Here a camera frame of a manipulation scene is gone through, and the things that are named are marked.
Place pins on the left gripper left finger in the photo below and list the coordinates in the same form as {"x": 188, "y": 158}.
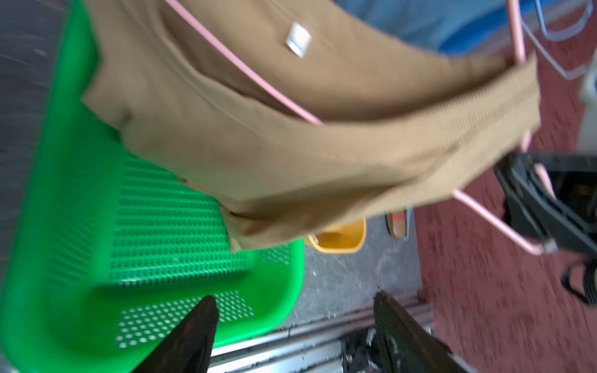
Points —
{"x": 189, "y": 346}

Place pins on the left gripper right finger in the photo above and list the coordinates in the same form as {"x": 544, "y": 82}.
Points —
{"x": 401, "y": 344}

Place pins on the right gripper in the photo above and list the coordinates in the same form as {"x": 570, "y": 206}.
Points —
{"x": 552, "y": 198}

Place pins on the pink wire hanger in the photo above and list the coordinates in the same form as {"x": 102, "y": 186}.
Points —
{"x": 517, "y": 37}

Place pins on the brown tank top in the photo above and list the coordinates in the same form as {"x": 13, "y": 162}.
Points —
{"x": 402, "y": 127}

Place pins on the royal blue tank top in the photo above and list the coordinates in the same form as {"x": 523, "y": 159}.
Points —
{"x": 476, "y": 32}

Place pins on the grey-blue tank top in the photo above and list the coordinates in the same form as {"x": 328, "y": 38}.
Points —
{"x": 423, "y": 23}

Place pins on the yellow plastic tray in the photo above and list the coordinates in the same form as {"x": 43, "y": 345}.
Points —
{"x": 340, "y": 239}

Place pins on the brown wooden brush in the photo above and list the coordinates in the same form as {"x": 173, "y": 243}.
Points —
{"x": 398, "y": 225}

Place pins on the green plastic basket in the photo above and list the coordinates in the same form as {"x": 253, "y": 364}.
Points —
{"x": 112, "y": 252}

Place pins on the grey-blue spatula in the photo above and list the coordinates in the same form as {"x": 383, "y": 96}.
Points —
{"x": 409, "y": 222}

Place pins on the white wire hanger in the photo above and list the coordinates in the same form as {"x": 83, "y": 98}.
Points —
{"x": 557, "y": 36}

